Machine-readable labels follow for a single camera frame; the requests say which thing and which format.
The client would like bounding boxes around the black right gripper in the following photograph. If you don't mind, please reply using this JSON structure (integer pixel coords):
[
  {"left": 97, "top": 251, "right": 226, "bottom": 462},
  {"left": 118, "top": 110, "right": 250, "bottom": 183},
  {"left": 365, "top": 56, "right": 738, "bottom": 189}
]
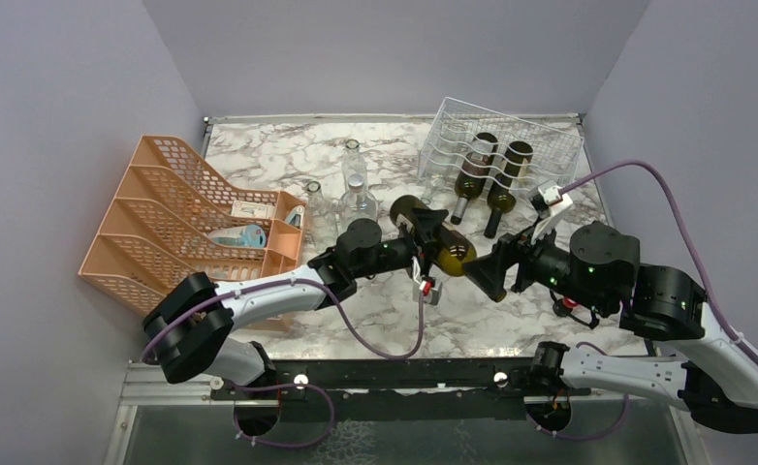
[{"left": 460, "top": 213, "right": 610, "bottom": 315}]

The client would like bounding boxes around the tall clear glass bottle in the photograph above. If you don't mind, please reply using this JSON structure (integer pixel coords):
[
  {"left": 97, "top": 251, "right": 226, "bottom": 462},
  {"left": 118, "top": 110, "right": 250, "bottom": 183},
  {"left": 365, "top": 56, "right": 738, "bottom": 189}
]
[{"left": 341, "top": 139, "right": 368, "bottom": 187}]

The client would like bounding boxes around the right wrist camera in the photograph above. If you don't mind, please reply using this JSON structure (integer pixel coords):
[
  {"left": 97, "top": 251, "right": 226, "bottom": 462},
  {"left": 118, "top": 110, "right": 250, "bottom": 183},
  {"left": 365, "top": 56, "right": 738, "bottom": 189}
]
[{"left": 528, "top": 180, "right": 574, "bottom": 244}]

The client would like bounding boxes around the green wine bottle silver neck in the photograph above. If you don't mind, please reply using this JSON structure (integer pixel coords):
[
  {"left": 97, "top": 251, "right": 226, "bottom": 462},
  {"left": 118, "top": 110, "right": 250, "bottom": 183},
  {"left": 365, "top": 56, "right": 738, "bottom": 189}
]
[{"left": 390, "top": 195, "right": 477, "bottom": 277}]

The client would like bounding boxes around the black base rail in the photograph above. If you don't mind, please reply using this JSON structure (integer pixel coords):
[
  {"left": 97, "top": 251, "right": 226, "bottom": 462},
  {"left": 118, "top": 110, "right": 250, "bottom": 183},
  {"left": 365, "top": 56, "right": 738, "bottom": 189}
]
[{"left": 210, "top": 356, "right": 590, "bottom": 422}]

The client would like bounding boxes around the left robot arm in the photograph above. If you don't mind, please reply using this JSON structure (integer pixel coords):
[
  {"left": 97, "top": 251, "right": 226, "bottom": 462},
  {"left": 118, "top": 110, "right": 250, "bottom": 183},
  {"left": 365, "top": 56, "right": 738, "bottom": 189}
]
[{"left": 141, "top": 208, "right": 448, "bottom": 398}]

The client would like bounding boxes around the white card box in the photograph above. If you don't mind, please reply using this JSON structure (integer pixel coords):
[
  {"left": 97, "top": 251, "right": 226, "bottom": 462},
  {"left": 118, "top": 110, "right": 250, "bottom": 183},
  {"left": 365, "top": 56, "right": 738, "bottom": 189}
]
[{"left": 230, "top": 200, "right": 275, "bottom": 219}]

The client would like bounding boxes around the green wine bottle dark label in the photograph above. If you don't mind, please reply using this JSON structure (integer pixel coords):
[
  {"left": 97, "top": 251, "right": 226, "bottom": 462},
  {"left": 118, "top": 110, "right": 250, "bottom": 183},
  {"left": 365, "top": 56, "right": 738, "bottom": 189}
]
[{"left": 484, "top": 140, "right": 533, "bottom": 239}]

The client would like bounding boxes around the clear square glass bottle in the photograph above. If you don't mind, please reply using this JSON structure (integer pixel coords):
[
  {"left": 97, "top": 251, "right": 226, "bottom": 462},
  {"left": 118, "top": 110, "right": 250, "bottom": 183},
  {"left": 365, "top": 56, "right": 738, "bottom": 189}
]
[{"left": 304, "top": 180, "right": 338, "bottom": 251}]

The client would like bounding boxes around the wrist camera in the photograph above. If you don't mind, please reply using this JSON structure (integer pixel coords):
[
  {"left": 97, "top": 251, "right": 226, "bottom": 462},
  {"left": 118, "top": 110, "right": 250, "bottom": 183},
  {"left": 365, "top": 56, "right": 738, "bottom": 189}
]
[
  {"left": 528, "top": 180, "right": 574, "bottom": 244},
  {"left": 411, "top": 263, "right": 442, "bottom": 306}
]

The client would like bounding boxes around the clear bottle with silver cap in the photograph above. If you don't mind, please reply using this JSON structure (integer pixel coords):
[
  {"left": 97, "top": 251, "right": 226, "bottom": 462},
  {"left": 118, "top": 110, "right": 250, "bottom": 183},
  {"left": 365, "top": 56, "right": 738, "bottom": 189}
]
[{"left": 337, "top": 173, "right": 378, "bottom": 230}]

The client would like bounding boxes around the green wine bottle white label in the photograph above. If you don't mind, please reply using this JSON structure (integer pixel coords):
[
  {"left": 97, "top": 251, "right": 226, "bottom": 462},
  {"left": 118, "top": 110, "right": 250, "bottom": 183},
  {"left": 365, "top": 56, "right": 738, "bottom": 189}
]
[{"left": 450, "top": 132, "right": 498, "bottom": 225}]

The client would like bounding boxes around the orange plastic file organizer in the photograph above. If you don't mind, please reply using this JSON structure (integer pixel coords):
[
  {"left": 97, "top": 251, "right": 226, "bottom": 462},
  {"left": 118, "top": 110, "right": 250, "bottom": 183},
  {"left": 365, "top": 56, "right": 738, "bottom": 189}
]
[{"left": 79, "top": 136, "right": 306, "bottom": 316}]

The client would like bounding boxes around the red and black stopper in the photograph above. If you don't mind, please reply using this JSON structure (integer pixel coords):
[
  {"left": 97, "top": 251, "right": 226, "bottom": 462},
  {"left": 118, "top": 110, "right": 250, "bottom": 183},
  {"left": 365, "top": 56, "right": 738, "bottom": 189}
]
[{"left": 553, "top": 297, "right": 579, "bottom": 318}]

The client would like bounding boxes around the blue correction tape package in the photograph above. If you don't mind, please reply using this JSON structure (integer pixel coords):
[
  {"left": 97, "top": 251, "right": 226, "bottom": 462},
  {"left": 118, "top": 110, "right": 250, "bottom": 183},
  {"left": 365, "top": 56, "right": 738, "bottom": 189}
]
[{"left": 207, "top": 225, "right": 268, "bottom": 248}]

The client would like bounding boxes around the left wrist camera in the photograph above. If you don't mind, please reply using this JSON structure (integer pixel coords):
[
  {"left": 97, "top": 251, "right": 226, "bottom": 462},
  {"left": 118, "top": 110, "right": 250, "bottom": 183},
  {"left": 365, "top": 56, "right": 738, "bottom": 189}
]
[{"left": 411, "top": 263, "right": 442, "bottom": 306}]

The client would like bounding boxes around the white wire wine rack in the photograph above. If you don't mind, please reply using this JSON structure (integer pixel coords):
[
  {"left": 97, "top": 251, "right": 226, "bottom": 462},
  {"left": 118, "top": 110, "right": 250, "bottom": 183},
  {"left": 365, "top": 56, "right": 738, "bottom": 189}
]
[{"left": 417, "top": 97, "right": 584, "bottom": 218}]

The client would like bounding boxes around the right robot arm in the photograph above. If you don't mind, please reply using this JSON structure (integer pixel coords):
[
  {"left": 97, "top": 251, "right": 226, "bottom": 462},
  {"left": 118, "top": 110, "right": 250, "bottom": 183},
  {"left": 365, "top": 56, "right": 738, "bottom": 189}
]
[{"left": 463, "top": 222, "right": 758, "bottom": 434}]

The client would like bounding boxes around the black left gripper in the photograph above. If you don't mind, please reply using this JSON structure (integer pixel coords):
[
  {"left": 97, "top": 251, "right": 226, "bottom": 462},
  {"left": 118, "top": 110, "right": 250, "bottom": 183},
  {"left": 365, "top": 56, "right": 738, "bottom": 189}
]
[{"left": 354, "top": 208, "right": 449, "bottom": 283}]

